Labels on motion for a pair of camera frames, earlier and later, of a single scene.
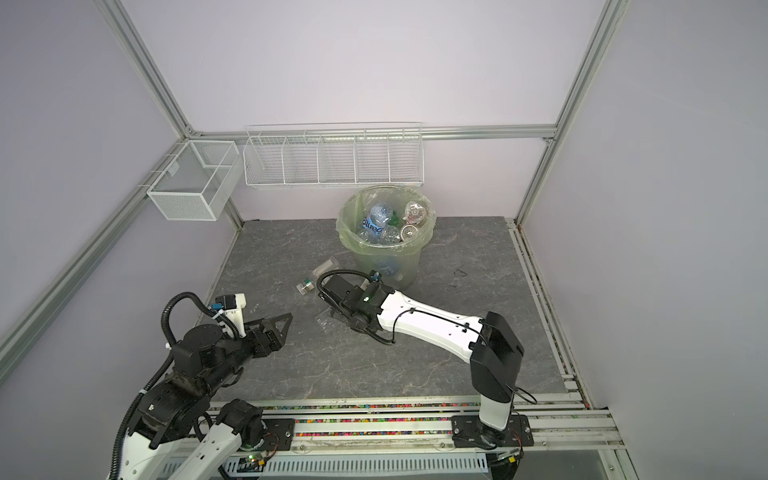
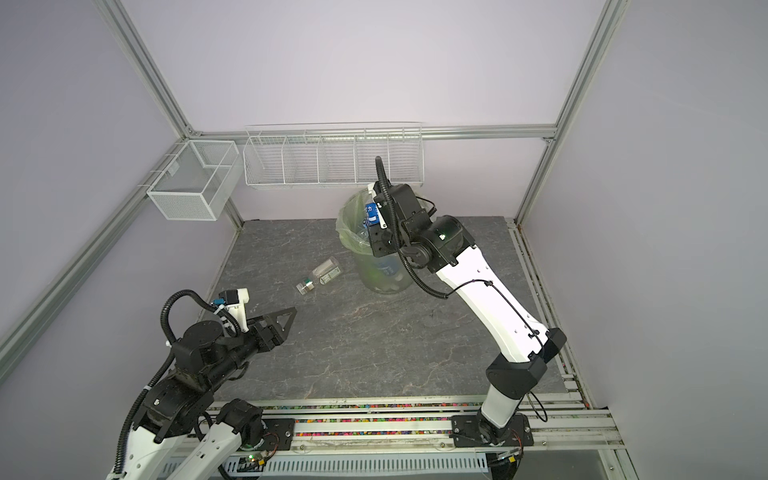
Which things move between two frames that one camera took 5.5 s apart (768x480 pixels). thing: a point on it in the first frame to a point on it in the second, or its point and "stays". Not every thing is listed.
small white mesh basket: (198, 181) stays
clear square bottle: (308, 285) stays
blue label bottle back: (327, 320) to (371, 214)
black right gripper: (345, 317) to (380, 234)
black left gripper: (276, 340) stays
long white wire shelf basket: (334, 155) stays
